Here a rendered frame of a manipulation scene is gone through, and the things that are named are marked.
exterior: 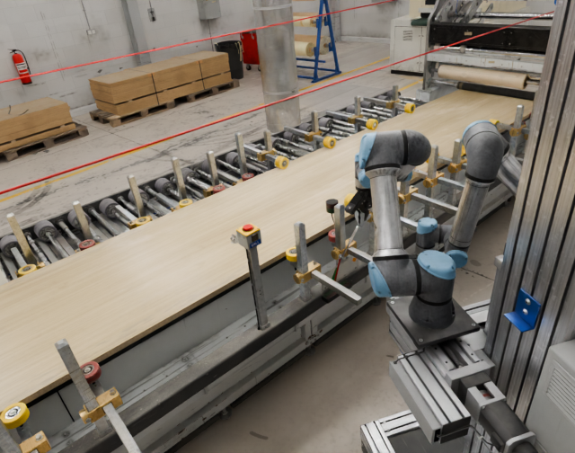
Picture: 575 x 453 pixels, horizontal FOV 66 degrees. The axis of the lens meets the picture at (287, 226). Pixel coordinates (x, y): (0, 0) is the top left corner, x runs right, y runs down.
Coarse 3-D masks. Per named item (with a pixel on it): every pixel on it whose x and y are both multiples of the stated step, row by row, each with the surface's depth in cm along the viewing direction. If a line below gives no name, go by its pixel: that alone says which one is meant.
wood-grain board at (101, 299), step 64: (384, 128) 345; (448, 128) 333; (256, 192) 269; (320, 192) 262; (128, 256) 221; (192, 256) 216; (0, 320) 188; (64, 320) 184; (128, 320) 181; (0, 384) 158
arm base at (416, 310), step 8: (416, 296) 145; (416, 304) 145; (424, 304) 142; (432, 304) 141; (440, 304) 140; (448, 304) 142; (416, 312) 145; (424, 312) 143; (432, 312) 142; (440, 312) 141; (448, 312) 142; (416, 320) 146; (424, 320) 144; (432, 320) 142; (440, 320) 142; (448, 320) 143; (432, 328) 144; (440, 328) 143
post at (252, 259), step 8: (256, 248) 177; (248, 256) 178; (256, 256) 178; (248, 264) 180; (256, 264) 180; (256, 272) 182; (256, 280) 183; (256, 288) 185; (256, 296) 188; (256, 304) 191; (264, 304) 192; (256, 312) 193; (264, 312) 194; (264, 320) 196; (264, 328) 197
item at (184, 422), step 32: (352, 224) 251; (448, 224) 340; (320, 256) 242; (192, 320) 197; (224, 320) 210; (320, 320) 270; (128, 352) 181; (160, 352) 192; (288, 352) 255; (64, 384) 166; (128, 384) 186; (224, 384) 232; (256, 384) 245; (32, 416) 162; (64, 416) 171; (192, 416) 224; (0, 448) 158; (160, 448) 213
